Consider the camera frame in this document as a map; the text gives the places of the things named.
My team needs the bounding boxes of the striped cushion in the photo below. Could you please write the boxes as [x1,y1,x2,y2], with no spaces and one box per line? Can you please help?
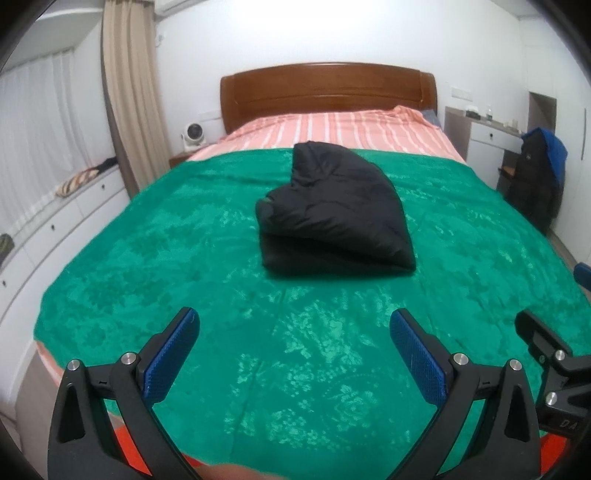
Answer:
[55,167,100,199]

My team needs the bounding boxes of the black puffer jacket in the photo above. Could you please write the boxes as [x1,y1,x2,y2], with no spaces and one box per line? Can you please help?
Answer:
[255,141,417,278]

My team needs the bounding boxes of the white wardrobe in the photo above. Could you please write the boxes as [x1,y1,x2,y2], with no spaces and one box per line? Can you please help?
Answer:
[519,18,591,241]

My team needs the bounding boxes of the person's left hand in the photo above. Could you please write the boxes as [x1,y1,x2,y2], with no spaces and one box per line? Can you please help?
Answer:
[203,464,278,480]

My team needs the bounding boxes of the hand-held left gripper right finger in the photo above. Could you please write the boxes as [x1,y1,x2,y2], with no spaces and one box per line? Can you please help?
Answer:
[389,308,542,480]

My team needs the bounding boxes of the white desk with drawers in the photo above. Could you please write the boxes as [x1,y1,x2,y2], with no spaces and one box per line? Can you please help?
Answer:
[444,105,525,190]

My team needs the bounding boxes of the white window bench cabinet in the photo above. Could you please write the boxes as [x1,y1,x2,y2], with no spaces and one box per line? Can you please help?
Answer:
[0,166,131,402]

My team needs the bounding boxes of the white air conditioner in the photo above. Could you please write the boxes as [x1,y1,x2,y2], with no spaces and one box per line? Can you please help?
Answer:
[154,0,190,17]

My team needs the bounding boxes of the white sheer curtain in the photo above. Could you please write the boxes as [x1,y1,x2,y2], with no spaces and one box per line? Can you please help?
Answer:
[0,48,118,222]

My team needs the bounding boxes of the black coat on chair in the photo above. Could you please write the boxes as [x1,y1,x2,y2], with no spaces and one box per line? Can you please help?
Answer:
[504,131,566,232]

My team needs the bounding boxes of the wooden bed headboard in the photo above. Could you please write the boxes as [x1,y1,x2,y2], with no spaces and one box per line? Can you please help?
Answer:
[220,62,438,136]

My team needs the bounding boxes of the beige curtain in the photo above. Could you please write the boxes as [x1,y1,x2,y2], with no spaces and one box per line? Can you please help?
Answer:
[100,0,168,197]

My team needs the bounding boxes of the blue garment on chair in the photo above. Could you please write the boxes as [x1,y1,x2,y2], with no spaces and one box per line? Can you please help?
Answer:
[522,128,568,188]

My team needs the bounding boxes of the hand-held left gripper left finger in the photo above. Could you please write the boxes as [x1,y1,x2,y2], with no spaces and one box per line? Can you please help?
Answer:
[47,307,204,480]

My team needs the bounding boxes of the white round fan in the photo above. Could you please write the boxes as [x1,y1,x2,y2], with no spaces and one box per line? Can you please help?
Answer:
[180,121,209,148]

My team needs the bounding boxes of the green patterned blanket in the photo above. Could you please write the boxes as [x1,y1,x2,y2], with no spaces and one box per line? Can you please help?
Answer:
[34,148,591,476]

